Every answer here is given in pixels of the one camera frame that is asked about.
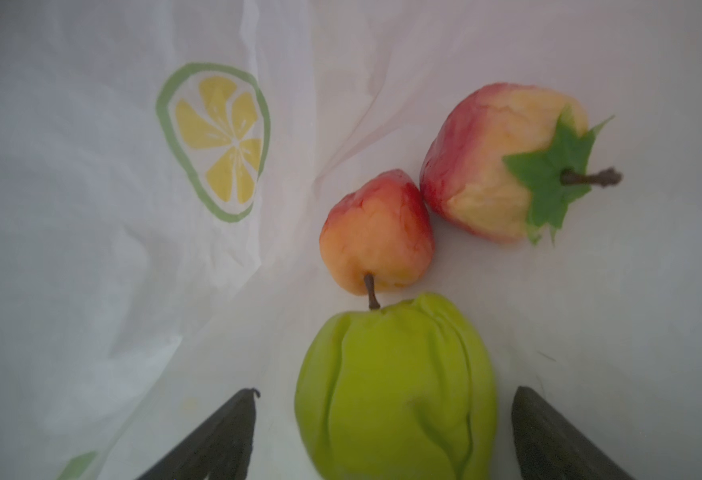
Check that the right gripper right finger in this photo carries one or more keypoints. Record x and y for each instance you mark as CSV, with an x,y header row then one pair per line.
x,y
549,447

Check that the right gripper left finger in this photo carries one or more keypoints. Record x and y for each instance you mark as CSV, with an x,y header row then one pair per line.
x,y
219,448

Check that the green chayote fake fruit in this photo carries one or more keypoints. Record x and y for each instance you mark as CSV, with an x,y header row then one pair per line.
x,y
403,392

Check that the white plastic bag fruit print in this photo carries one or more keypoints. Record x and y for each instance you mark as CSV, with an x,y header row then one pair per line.
x,y
166,168

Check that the red yellow pear fake fruit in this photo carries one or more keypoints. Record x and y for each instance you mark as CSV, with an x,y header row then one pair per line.
x,y
378,238

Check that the red apple with leaf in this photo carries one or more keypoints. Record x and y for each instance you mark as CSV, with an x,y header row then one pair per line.
x,y
509,160

